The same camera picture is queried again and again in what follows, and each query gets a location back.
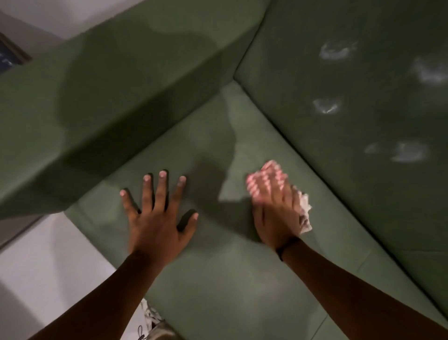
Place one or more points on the patterned white clothing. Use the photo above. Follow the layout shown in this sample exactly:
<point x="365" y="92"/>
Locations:
<point x="150" y="324"/>

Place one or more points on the green fabric sofa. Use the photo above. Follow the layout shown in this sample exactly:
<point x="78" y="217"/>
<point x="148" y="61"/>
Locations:
<point x="245" y="122"/>

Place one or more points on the person's right hand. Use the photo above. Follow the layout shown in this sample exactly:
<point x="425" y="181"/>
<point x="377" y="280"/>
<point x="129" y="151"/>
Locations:
<point x="276" y="217"/>

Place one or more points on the person's left hand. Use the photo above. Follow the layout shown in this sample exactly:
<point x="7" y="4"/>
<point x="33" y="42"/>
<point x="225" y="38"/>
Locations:
<point x="155" y="231"/>

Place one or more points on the person's right fingers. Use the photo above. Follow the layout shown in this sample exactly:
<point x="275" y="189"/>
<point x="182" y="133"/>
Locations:
<point x="267" y="180"/>

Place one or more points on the person's left middle finger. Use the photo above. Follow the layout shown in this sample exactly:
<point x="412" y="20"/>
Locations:
<point x="160" y="190"/>

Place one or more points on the black wrist band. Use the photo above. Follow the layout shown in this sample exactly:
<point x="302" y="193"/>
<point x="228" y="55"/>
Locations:
<point x="286" y="246"/>

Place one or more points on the person's left thumb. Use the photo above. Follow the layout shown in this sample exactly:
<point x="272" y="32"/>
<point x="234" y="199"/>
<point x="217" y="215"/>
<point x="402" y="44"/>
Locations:
<point x="189" y="225"/>

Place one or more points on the person's left forearm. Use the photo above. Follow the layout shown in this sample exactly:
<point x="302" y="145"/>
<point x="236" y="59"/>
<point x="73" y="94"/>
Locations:
<point x="101" y="297"/>

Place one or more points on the person's left little finger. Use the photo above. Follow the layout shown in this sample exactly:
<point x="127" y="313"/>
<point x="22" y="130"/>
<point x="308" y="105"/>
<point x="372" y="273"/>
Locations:
<point x="129" y="203"/>

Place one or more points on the white cleaning cloth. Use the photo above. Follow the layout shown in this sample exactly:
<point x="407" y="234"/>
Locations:
<point x="305" y="213"/>

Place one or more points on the person's right forearm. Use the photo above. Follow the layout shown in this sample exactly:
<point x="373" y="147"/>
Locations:
<point x="360" y="297"/>

